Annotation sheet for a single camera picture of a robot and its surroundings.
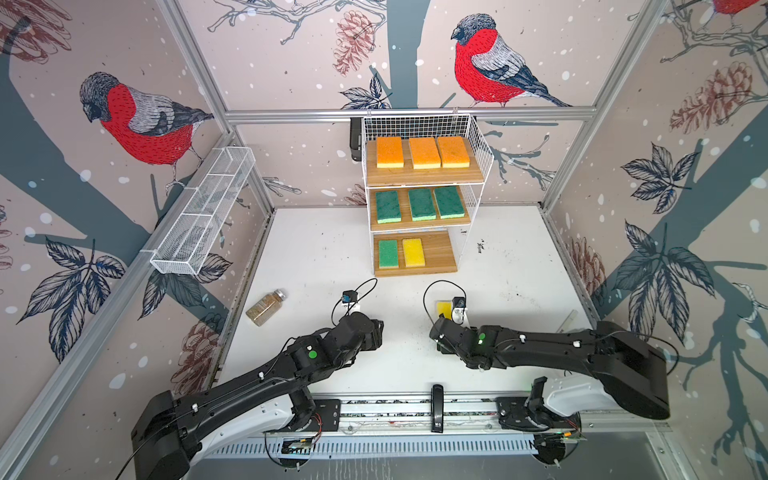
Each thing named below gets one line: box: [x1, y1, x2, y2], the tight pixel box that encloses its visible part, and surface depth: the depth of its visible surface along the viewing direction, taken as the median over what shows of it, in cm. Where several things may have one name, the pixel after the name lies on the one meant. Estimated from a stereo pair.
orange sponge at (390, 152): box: [377, 136, 404, 168], surface depth 76 cm
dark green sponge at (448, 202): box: [434, 186, 465, 219], surface depth 87 cm
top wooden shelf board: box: [366, 138, 484, 187], surface depth 74 cm
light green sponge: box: [378, 239, 399, 269], surface depth 106 cm
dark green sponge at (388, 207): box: [376, 190, 402, 224], surface depth 87 cm
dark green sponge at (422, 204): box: [410, 188, 436, 221], surface depth 87 cm
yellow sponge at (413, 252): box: [402, 238, 425, 267], surface depth 106 cm
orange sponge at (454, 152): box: [438, 136, 470, 168], surface depth 76 cm
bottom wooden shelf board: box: [374, 231, 457, 277], surface depth 106 cm
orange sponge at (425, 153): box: [409, 137, 441, 169], surface depth 76 cm
